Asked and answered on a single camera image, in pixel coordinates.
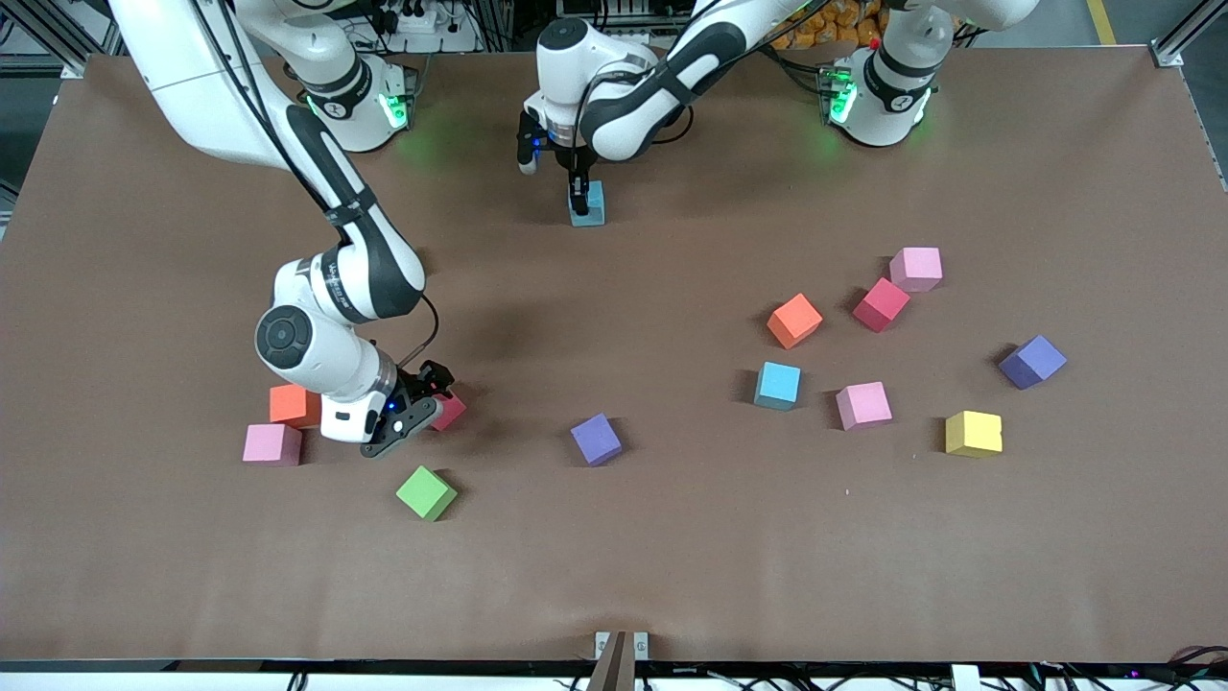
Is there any pink foam cube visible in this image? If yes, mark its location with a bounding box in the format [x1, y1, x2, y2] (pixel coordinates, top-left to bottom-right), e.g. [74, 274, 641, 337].
[888, 247, 944, 294]
[835, 381, 894, 432]
[242, 423, 304, 467]

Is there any orange foam cube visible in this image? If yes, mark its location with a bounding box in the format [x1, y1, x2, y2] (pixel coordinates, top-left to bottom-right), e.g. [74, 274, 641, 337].
[269, 384, 324, 429]
[767, 293, 824, 350]

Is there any blue foam cube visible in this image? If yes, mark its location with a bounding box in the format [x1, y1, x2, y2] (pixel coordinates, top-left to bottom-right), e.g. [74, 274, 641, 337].
[570, 180, 607, 227]
[753, 361, 802, 412]

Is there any orange fruit net bag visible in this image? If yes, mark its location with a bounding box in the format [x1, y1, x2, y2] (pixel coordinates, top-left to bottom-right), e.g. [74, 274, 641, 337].
[767, 0, 888, 51]

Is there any green foam cube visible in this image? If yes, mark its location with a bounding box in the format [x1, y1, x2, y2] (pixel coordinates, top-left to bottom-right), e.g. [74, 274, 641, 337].
[395, 465, 460, 523]

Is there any yellow foam cube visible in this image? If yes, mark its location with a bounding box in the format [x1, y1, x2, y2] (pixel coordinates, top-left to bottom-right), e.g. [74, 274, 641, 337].
[944, 410, 1004, 459]

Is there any purple foam cube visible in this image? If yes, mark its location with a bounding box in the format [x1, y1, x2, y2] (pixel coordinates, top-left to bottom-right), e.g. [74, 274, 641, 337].
[570, 413, 624, 467]
[998, 334, 1068, 391]

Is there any metal table edge bracket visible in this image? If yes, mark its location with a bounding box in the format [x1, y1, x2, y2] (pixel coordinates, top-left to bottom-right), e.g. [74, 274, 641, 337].
[594, 631, 649, 663]

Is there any white power strip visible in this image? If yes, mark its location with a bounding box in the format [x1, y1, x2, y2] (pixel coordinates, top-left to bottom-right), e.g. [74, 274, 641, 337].
[369, 0, 481, 54]

